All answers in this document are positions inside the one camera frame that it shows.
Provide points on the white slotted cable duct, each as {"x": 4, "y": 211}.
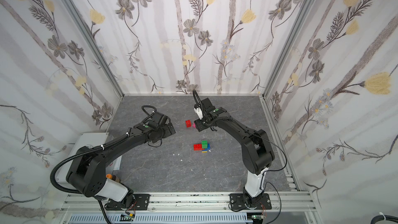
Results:
{"x": 184, "y": 218}

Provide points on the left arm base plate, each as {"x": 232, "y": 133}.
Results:
{"x": 136, "y": 201}

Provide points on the small green circuit board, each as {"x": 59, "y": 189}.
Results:
{"x": 127, "y": 217}

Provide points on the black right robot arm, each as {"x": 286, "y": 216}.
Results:
{"x": 256, "y": 150}

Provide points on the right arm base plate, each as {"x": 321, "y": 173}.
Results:
{"x": 241, "y": 201}

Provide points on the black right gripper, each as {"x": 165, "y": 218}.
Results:
{"x": 200, "y": 125}

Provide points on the aluminium frame rail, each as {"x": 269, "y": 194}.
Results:
{"x": 209, "y": 202}

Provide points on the green lego brick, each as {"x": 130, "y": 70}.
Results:
{"x": 204, "y": 144}

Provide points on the long red lego brick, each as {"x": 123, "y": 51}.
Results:
{"x": 197, "y": 147}

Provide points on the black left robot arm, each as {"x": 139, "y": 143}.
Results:
{"x": 87, "y": 173}

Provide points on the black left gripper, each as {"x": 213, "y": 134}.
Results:
{"x": 169, "y": 129}

